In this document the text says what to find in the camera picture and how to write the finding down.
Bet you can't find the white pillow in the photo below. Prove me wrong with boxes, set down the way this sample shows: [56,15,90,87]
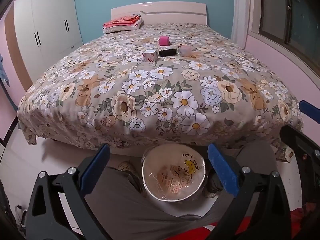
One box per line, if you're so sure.
[103,17,143,34]

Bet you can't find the folded red cloth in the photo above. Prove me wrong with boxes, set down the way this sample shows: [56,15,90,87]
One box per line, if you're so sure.
[103,15,141,29]

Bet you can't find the white curtain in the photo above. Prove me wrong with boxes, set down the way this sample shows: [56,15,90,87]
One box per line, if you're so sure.
[231,0,251,48]

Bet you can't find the person's red top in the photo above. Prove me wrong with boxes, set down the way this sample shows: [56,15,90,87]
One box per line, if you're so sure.
[162,201,320,240]

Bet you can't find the window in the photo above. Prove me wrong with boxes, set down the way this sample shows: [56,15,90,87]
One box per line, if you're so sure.
[259,0,320,64]

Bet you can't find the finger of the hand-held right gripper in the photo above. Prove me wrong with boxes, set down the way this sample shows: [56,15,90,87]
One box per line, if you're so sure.
[279,124,320,205]
[299,100,320,125]

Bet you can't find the person's grey pants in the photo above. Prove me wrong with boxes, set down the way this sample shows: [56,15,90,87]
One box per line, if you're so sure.
[84,140,278,240]

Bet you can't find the white box with red stripes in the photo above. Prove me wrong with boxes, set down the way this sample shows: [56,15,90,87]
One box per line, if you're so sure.
[142,49,158,62]

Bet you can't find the clear plastic bin liner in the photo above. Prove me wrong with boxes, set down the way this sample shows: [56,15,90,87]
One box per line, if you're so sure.
[142,145,207,200]

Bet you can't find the white bed headboard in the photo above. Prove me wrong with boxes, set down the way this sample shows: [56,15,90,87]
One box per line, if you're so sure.
[111,1,208,27]

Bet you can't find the white bowl with plastic liner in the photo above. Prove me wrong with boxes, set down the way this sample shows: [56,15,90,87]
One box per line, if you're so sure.
[141,144,207,202]

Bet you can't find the floral bed sheet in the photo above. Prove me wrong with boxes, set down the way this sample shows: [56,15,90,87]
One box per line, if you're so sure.
[17,22,304,155]

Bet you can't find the white wardrobe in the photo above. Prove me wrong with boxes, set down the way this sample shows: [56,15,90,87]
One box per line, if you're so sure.
[13,0,84,85]

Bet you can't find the blue hanging cloth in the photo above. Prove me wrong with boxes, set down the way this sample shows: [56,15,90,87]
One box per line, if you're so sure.
[0,54,9,87]

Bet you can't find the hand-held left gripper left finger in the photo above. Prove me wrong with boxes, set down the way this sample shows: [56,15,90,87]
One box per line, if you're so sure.
[25,144,112,240]

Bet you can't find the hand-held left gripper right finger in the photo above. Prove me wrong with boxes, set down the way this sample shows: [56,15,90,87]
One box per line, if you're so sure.
[207,144,292,240]

